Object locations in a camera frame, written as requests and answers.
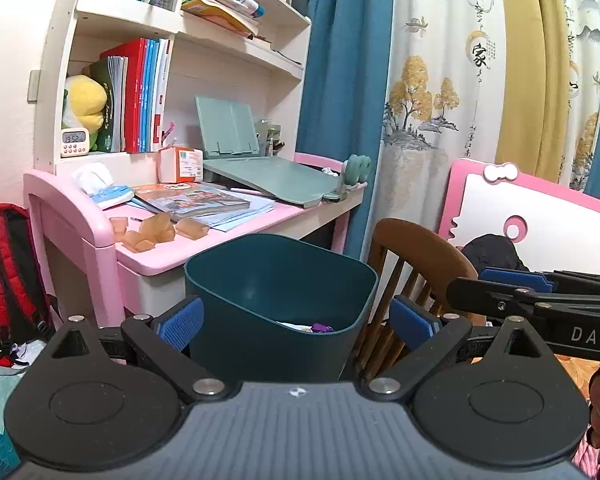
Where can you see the printed plastic wrapper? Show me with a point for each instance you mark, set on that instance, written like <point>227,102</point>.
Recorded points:
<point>321,328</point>

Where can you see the pile of flat books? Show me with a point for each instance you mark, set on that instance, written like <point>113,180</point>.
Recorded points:
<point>220,5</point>

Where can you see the pink desk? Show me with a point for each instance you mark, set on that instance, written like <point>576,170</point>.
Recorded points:
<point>80,220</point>

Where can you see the teal desk board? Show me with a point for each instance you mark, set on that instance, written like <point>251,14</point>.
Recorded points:
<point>275,177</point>

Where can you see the yellow curtain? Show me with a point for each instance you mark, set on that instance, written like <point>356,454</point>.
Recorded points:
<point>530,60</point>

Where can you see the white desk drawer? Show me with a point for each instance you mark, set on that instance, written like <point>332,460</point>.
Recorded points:
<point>155,290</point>

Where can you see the yellow plush toy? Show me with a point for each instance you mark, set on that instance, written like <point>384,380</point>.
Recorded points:
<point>85,97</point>

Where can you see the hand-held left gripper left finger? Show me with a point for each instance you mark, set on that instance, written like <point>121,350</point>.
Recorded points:
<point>182,325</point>

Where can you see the pink pen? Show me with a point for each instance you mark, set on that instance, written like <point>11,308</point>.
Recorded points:
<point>247,191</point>

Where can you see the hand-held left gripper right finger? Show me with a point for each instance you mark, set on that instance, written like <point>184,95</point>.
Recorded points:
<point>412,320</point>

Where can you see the wooden chair black seat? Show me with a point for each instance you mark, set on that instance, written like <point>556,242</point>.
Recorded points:
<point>410,240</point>

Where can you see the colourful open book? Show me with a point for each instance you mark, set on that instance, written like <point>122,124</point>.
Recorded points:
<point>190,200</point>

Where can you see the black cloth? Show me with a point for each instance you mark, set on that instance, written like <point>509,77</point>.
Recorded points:
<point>495,255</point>

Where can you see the white bookshelf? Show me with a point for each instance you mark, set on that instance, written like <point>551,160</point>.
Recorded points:
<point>190,65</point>

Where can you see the small amber corner guard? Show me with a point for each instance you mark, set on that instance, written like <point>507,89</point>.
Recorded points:
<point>118,228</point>
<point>192,230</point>

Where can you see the teal book stand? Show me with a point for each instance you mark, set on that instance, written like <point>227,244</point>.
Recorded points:
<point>225,125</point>

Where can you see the grey wall switch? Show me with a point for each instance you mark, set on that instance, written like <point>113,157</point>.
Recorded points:
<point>34,86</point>

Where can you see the teal trash bin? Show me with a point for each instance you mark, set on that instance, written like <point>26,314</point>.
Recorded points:
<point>280,280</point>

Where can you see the large amber corner guard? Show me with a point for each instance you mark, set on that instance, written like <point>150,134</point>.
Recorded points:
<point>150,232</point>

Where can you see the green tape dispenser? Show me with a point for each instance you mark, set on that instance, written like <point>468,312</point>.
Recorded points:
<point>357,167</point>

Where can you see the blue white tissue pack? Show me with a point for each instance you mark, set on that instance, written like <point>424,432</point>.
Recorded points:
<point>111,196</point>

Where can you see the white tissue wad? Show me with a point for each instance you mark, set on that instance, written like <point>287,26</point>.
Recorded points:
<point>92,177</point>

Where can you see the pink framed whiteboard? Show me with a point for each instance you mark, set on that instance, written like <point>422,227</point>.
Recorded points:
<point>555,220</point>

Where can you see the white paper sheet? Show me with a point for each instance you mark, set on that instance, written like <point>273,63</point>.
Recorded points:
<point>292,326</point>

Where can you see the row of upright books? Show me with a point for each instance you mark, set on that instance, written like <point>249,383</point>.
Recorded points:
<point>140,95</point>

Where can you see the green pen holder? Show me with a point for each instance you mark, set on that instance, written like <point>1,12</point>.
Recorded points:
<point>267,137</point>

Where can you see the white landscape print curtain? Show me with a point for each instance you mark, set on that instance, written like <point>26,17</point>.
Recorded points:
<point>585,60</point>
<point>440,60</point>

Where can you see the white digital timer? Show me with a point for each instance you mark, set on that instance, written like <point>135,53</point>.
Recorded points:
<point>74,142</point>

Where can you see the stack of magazines on desk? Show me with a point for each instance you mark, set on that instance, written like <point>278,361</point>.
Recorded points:
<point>247,216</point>

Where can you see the orange white box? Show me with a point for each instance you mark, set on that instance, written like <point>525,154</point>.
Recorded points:
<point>182,165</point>

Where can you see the red black backpack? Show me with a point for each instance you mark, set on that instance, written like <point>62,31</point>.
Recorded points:
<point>10,270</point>

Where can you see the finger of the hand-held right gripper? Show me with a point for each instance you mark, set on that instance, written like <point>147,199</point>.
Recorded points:
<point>515,280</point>
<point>495,300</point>

